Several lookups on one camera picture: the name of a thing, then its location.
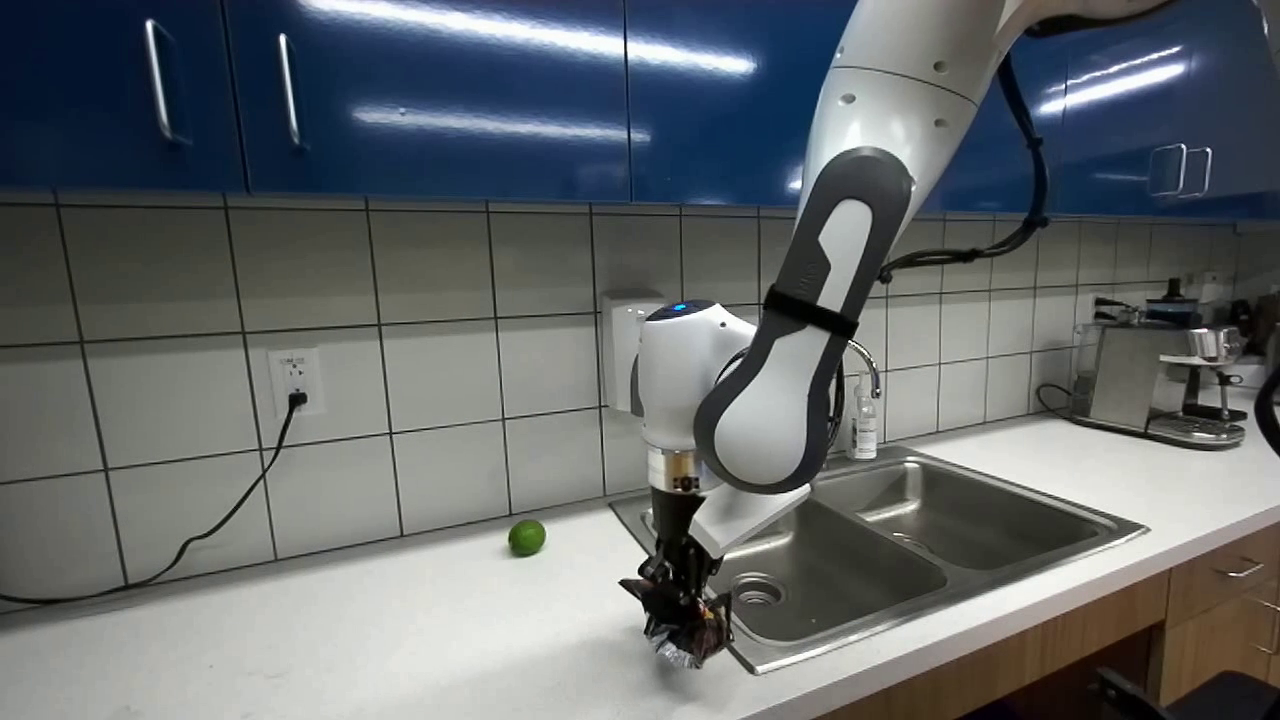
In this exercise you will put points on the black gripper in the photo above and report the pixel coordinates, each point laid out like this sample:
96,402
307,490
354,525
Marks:
684,564

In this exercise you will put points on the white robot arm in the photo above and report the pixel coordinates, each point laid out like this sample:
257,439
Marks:
736,412

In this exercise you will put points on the stainless steel double sink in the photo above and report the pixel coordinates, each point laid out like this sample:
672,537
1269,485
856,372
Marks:
891,540

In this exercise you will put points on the green lime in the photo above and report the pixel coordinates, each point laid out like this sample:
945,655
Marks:
526,537

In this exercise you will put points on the clear pump soap bottle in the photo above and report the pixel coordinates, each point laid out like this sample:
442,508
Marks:
867,429

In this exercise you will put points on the chrome gooseneck faucet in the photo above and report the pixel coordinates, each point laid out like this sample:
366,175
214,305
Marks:
868,370

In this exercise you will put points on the wooden lower cabinets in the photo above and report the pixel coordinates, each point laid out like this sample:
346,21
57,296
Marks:
1174,639

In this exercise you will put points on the black coffee maker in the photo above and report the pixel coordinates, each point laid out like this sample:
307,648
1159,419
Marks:
1162,372

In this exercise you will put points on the blue upper cabinets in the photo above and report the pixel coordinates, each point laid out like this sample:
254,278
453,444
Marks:
627,101

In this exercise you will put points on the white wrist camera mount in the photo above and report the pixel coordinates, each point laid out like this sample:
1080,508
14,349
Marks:
729,518

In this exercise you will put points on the white wall soap dispenser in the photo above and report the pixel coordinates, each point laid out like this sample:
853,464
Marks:
622,346

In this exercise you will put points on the white wall outlet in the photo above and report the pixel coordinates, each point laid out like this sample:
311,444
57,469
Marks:
299,379

